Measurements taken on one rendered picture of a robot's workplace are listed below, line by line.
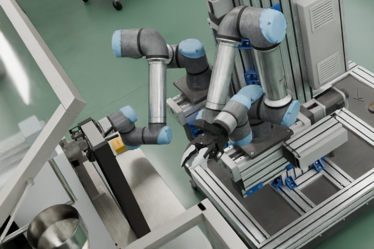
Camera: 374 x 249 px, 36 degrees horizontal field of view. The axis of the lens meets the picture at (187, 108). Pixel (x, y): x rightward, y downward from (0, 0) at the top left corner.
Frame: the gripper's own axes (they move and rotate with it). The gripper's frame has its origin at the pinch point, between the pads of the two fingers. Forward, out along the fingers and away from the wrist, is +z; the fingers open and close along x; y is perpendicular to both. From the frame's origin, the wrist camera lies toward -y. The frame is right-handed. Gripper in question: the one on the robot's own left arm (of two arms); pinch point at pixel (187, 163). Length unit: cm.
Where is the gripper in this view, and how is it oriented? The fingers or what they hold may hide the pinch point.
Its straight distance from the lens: 191.2
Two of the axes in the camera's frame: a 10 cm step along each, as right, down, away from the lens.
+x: -7.6, -1.1, 6.4
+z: -5.5, 6.5, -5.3
